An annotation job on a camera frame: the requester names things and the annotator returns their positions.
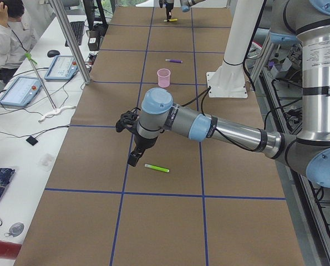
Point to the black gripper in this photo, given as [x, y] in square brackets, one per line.
[144, 142]
[168, 6]

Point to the yellow marker pen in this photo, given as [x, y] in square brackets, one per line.
[171, 20]

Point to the green marker pen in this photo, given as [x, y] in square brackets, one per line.
[157, 168]

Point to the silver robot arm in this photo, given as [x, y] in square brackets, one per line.
[308, 152]
[185, 4]

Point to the purple marker pen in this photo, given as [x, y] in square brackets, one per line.
[174, 61]

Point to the pink mesh pen holder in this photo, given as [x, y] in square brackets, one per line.
[163, 77]

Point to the black box with label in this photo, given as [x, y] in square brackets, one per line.
[94, 40]

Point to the metal reacher stick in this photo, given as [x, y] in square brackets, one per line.
[56, 110]

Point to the black keyboard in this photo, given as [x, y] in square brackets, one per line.
[78, 30]

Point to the clear plastic wrapper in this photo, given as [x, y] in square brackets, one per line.
[46, 162]

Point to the small black square device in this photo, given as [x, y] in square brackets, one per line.
[32, 140]

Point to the far blue teach pendant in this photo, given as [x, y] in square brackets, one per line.
[62, 68]

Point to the blue teach pendant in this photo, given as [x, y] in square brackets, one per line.
[62, 68]
[21, 92]

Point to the black computer mouse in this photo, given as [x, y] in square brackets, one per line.
[53, 53]

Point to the near blue teach pendant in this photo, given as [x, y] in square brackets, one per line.
[21, 92]

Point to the grey round tag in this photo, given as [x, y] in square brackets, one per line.
[15, 230]

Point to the person in white hoodie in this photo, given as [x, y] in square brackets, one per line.
[16, 37]

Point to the red bottle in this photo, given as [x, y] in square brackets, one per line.
[9, 250]

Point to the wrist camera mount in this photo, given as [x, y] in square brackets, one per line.
[128, 120]

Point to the white camera pedestal column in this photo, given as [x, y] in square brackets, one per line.
[228, 81]

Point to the aluminium frame post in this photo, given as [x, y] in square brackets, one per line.
[70, 38]

